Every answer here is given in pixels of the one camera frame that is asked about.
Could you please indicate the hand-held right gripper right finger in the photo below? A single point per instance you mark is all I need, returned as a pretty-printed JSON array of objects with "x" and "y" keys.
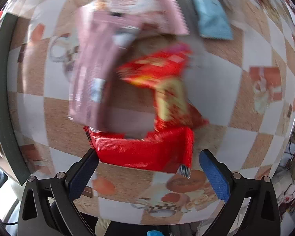
[{"x": 215, "y": 174}]

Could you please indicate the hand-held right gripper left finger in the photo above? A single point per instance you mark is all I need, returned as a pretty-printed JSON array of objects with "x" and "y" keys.
[{"x": 83, "y": 174}]

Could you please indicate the plain red snack packet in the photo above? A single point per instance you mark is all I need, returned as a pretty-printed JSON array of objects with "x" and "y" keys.
[{"x": 137, "y": 150}]

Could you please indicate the dark grey storage bin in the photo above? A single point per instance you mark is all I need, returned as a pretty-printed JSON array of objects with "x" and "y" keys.
[{"x": 3, "y": 103}]

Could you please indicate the checkered printed tablecloth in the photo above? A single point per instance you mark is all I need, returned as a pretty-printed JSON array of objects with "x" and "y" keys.
[{"x": 127, "y": 179}]

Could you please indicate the person's beige trousers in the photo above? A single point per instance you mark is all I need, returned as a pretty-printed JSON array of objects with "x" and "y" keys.
[{"x": 102, "y": 227}]

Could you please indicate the large pink snack packet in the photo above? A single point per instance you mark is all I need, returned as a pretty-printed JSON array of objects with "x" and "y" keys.
[{"x": 93, "y": 73}]

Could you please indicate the red and yellow snack packet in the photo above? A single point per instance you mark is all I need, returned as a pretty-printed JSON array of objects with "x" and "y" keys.
[{"x": 157, "y": 68}]

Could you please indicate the light blue snack packet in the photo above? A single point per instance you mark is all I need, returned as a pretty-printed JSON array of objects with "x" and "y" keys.
[{"x": 211, "y": 17}]

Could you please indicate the pink and white snack packet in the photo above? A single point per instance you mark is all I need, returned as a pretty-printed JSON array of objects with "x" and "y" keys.
[{"x": 147, "y": 7}]

